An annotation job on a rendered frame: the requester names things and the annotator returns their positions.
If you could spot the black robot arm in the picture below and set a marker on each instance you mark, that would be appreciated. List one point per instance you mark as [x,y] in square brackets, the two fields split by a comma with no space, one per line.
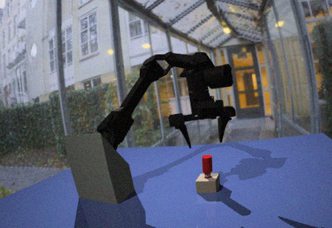
[200,73]

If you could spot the brown square block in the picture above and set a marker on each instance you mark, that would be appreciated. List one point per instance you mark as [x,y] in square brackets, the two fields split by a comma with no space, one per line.
[207,185]

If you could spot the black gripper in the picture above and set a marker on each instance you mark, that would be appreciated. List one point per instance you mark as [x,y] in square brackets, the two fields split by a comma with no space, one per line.
[178,120]

